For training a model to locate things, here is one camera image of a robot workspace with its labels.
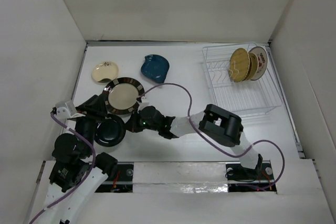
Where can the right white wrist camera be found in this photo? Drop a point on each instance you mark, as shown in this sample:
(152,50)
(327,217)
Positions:
(143,100)

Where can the blue leaf shaped dish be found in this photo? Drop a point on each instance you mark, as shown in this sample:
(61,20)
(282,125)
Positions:
(155,67)

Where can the white wire dish rack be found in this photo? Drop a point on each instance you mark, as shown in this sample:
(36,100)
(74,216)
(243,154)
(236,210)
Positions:
(246,98)

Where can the white plate with red characters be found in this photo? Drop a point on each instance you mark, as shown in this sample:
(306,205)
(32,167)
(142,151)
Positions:
(262,57)

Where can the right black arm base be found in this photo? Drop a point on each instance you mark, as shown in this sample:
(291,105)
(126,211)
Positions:
(241,180)

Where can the black rimmed striped plate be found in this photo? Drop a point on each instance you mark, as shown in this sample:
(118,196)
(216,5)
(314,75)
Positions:
(120,95)

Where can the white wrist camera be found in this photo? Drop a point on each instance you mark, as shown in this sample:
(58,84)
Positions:
(65,110)
(143,100)

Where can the woven bamboo plate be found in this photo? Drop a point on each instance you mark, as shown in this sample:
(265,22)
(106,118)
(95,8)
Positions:
(239,65)

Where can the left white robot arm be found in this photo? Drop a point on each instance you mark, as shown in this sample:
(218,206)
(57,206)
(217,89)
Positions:
(79,170)

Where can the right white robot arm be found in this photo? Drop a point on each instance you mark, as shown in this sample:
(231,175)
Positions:
(223,127)

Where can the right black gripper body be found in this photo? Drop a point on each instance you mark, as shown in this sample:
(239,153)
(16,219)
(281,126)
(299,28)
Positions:
(143,124)

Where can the cream plate with floral print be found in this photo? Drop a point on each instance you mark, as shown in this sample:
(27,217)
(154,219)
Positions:
(105,71)

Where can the black round dish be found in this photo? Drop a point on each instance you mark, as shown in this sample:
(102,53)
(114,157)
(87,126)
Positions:
(110,132)

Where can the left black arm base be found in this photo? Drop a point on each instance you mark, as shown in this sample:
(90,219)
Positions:
(121,182)

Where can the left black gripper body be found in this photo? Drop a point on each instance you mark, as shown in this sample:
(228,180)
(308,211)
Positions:
(87,125)

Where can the cream plate with red marks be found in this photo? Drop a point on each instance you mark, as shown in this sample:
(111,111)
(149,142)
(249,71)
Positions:
(257,70)

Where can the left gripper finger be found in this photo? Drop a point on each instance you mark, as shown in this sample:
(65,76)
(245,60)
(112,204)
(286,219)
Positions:
(98,105)
(86,107)

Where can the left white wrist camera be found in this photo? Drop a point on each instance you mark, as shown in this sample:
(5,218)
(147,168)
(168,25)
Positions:
(65,110)

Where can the gold and black plate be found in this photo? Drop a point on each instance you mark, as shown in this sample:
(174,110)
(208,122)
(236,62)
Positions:
(253,65)

